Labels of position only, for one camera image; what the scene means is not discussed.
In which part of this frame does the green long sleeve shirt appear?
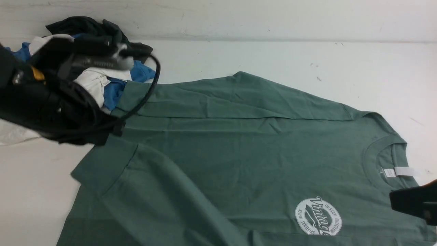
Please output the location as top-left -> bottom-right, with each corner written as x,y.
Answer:
57,72 -> 436,246

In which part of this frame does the dark grey shirt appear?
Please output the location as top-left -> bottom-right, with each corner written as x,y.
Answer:
45,16 -> 153,63

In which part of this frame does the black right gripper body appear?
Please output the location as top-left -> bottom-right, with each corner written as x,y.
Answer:
389,180 -> 437,226

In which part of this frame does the white shirt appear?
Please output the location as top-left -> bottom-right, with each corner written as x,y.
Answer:
0,34 -> 132,146

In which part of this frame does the blue shirt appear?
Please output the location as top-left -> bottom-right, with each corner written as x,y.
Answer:
5,33 -> 157,111

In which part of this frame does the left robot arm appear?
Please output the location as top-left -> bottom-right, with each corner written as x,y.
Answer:
0,38 -> 125,146

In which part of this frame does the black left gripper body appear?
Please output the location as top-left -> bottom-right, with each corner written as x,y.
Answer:
31,55 -> 125,146

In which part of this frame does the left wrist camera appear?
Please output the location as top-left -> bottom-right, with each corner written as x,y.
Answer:
35,37 -> 134,70

